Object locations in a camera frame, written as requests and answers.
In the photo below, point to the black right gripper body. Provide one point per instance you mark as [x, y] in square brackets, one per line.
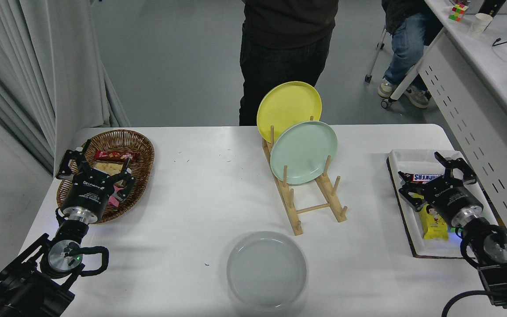
[451, 198]

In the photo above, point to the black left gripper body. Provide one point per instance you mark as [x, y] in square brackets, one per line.
[89, 194]

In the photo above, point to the yellow plate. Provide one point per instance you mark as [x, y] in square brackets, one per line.
[286, 108]

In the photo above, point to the grey plate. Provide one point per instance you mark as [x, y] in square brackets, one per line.
[266, 270]

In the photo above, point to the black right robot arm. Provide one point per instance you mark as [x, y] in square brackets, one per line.
[500, 259]

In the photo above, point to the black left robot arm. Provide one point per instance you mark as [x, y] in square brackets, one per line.
[24, 290]

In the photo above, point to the mint green plate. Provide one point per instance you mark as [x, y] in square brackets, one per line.
[304, 152]

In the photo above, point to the wooden plate rack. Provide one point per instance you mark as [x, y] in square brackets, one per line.
[297, 211]

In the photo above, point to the brown Snickers bar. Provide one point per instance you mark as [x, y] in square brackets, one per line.
[425, 177]

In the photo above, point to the pink snack pack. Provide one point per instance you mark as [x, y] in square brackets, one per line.
[115, 201]

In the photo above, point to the pale yellow snack pack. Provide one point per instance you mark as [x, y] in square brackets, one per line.
[106, 168]

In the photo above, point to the yellow cartoon snack pack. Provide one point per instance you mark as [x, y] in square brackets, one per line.
[434, 224]

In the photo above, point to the white tray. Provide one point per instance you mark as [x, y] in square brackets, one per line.
[416, 158]

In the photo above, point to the red snack bar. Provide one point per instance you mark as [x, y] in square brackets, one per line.
[112, 155]

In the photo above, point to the brown wicker basket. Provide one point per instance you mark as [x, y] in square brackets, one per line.
[141, 149]

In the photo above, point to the white perforated desk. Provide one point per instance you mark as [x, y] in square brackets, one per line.
[469, 110]

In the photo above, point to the grey curtain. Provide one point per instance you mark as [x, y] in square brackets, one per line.
[38, 66]

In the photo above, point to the seated person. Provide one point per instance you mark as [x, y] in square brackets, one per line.
[405, 48]

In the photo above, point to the white paper cup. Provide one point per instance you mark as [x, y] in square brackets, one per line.
[480, 24]

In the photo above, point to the colourful puzzle cube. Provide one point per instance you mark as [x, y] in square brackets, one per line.
[458, 12]

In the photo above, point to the standing person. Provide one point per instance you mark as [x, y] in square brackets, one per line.
[288, 44]

